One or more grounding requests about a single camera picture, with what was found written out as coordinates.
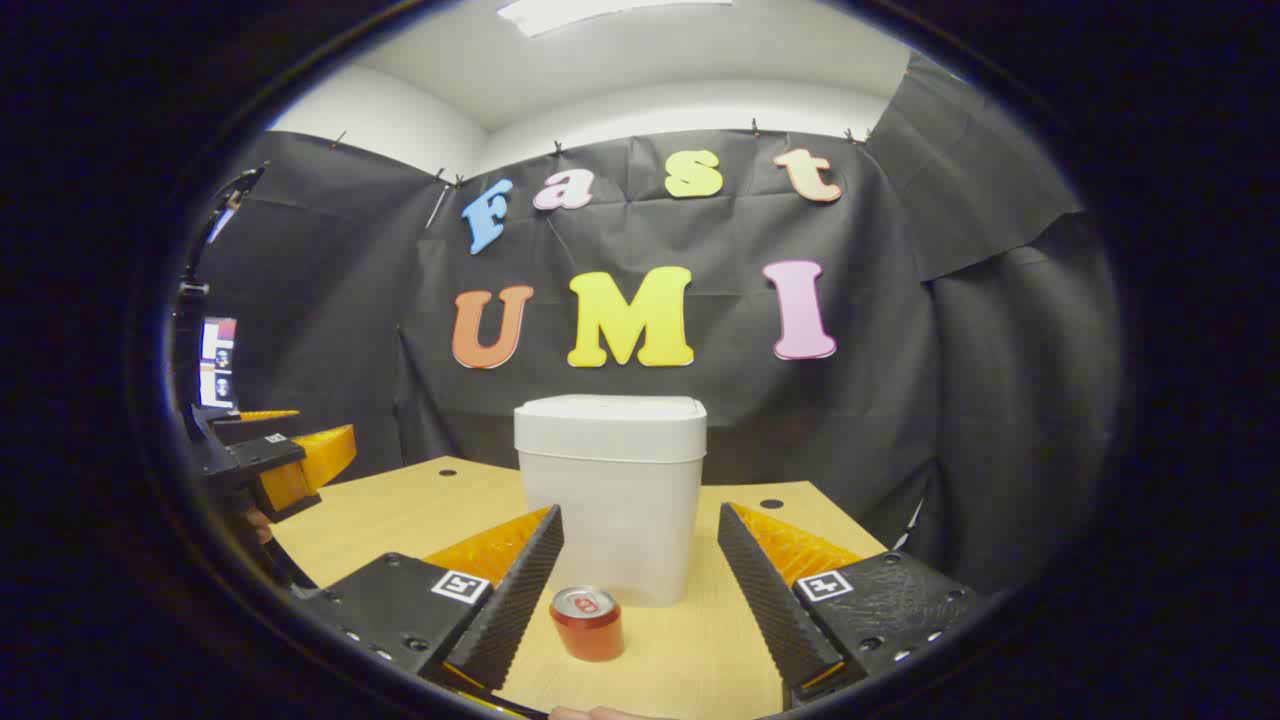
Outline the black backdrop cloth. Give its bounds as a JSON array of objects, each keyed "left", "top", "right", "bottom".
[{"left": 190, "top": 50, "right": 1121, "bottom": 601}]

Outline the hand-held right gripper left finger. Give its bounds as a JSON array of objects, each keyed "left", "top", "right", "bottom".
[{"left": 295, "top": 505, "right": 566, "bottom": 701}]

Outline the ceiling light panel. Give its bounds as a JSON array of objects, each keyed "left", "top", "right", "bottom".
[{"left": 497, "top": 0, "right": 733, "bottom": 38}]

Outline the white desktop garbage bin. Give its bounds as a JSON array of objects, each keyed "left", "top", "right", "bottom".
[{"left": 514, "top": 394, "right": 708, "bottom": 608}]

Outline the computer monitor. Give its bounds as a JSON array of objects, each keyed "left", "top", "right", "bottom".
[{"left": 200, "top": 318, "right": 239, "bottom": 407}]

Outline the wooden desktop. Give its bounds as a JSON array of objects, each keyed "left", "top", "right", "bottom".
[{"left": 270, "top": 457, "right": 891, "bottom": 720}]

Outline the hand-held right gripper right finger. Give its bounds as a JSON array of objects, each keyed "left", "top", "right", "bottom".
[{"left": 717, "top": 502, "right": 986, "bottom": 706}]

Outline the red pop can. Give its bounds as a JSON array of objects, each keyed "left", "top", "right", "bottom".
[{"left": 549, "top": 586, "right": 625, "bottom": 662}]

